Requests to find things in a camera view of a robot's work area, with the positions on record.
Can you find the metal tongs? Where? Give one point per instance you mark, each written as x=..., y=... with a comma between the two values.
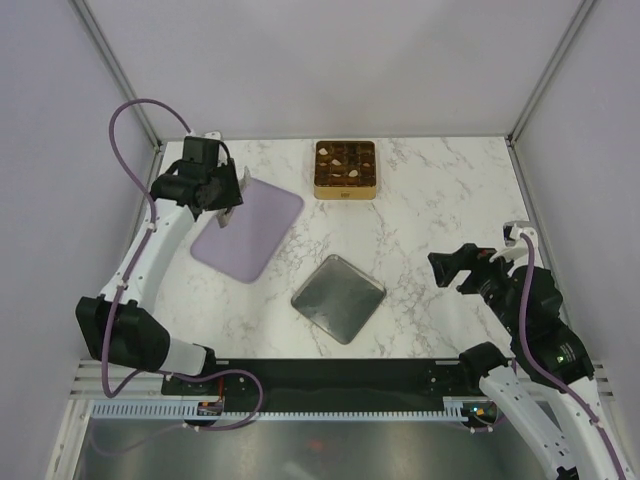
x=224, y=216

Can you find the gold chocolate tin box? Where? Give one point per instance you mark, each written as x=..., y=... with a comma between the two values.
x=357, y=155

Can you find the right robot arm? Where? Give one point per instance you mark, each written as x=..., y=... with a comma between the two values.
x=548, y=392

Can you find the dark metal tin lid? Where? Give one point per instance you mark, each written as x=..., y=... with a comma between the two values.
x=338, y=298

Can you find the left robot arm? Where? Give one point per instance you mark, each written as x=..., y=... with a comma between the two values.
x=118, y=325

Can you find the lilac plastic tray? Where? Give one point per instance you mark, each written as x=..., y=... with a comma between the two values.
x=243, y=248

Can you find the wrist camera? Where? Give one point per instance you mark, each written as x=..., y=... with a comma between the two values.
x=518, y=235
x=212, y=135

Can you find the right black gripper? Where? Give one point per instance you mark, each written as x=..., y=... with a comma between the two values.
x=469, y=256

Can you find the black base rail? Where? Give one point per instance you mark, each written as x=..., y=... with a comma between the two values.
x=334, y=385

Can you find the white cable duct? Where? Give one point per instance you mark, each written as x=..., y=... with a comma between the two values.
x=192, y=410

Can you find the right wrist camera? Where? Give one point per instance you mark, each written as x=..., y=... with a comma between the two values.
x=518, y=235

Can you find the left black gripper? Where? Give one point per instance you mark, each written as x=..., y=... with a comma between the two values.
x=234, y=196

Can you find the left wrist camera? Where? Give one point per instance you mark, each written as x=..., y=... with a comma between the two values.
x=212, y=135

